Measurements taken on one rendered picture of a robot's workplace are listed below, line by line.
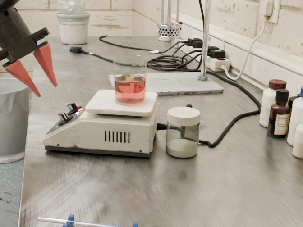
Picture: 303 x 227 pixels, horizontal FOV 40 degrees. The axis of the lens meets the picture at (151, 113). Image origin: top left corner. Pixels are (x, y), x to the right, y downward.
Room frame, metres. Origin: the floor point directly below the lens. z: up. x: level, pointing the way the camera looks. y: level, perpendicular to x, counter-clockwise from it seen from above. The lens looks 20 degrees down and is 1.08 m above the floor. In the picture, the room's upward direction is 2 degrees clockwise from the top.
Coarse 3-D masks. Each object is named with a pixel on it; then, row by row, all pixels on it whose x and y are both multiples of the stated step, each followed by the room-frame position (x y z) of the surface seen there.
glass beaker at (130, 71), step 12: (120, 60) 0.75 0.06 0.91; (132, 60) 0.75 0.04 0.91; (144, 60) 0.74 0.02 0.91; (120, 72) 0.70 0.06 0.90; (132, 72) 0.70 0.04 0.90; (144, 72) 0.71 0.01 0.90; (120, 84) 0.70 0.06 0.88; (132, 84) 0.70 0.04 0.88; (144, 84) 0.71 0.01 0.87; (120, 96) 0.70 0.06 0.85; (132, 96) 0.70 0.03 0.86; (144, 96) 0.71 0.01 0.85
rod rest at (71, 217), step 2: (70, 214) 0.43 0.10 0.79; (72, 214) 0.43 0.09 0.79; (70, 216) 0.43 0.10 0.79; (72, 216) 0.43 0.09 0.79; (68, 218) 0.43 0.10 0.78; (70, 218) 0.43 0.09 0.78; (72, 218) 0.43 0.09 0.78; (72, 220) 0.42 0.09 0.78; (134, 222) 0.42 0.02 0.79; (136, 222) 0.42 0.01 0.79; (64, 224) 0.41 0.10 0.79; (66, 224) 0.41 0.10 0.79; (68, 224) 0.41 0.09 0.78; (134, 224) 0.41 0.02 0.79; (136, 224) 0.41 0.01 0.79; (62, 226) 0.41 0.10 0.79; (64, 226) 0.41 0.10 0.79; (66, 226) 0.41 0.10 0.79; (68, 226) 0.41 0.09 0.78; (70, 226) 0.42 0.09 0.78; (72, 226) 0.42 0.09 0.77; (74, 226) 0.43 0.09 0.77; (134, 226) 0.41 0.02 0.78; (136, 226) 0.41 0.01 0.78
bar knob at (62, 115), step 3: (60, 114) 0.70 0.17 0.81; (63, 114) 0.70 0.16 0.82; (60, 117) 0.71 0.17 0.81; (63, 117) 0.70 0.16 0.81; (66, 117) 0.70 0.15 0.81; (69, 117) 0.71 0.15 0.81; (72, 117) 0.71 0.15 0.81; (63, 120) 0.71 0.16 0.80; (66, 120) 0.70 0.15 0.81; (69, 120) 0.70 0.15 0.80; (60, 123) 0.70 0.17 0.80; (63, 123) 0.70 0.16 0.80
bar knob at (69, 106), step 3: (69, 105) 0.76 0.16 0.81; (72, 105) 0.76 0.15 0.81; (75, 105) 0.76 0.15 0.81; (69, 108) 0.77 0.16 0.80; (72, 108) 0.76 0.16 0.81; (75, 108) 0.76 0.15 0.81; (78, 108) 0.76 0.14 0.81; (69, 111) 0.78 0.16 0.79; (72, 111) 0.76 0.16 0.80; (75, 111) 0.75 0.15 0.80; (69, 114) 0.76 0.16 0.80
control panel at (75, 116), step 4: (84, 104) 0.79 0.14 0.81; (84, 108) 0.75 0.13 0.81; (68, 112) 0.80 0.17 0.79; (76, 112) 0.75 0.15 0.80; (80, 112) 0.73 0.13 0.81; (68, 116) 0.75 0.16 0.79; (76, 116) 0.71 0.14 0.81; (60, 120) 0.75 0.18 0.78; (72, 120) 0.69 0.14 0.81; (56, 124) 0.73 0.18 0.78; (64, 124) 0.69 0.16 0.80; (52, 128) 0.71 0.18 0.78; (56, 128) 0.69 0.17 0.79; (48, 132) 0.69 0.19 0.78
